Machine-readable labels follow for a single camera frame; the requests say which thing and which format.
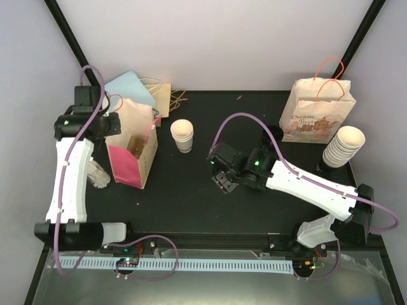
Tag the black lid stacks right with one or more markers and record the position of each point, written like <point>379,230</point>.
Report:
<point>322,167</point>

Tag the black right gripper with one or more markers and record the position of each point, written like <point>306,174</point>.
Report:
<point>225,185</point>

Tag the light blue slotted cable duct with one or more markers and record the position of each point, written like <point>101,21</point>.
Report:
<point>210,265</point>

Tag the light blue paper bag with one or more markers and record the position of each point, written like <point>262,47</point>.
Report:
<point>128,85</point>

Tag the brown kraft paper bag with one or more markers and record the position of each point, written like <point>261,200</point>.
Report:
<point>166,99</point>

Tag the cream paper bag pink sides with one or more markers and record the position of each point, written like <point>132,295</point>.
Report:
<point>135,119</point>

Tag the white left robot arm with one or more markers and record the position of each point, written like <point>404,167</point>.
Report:
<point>66,227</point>

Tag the brown pulp cup carrier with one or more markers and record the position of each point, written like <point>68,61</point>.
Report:
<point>136,145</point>

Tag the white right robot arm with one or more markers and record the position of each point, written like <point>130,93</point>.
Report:
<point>348,216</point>

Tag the tall stack paper cups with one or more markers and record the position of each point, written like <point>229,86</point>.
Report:
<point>343,146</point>

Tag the small stack paper cups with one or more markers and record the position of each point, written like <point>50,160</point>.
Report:
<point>182,133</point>

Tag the Cream Bear printed paper bag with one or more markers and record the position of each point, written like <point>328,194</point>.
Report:
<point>316,108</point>

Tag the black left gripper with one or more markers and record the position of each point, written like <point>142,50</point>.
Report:
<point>115,129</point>

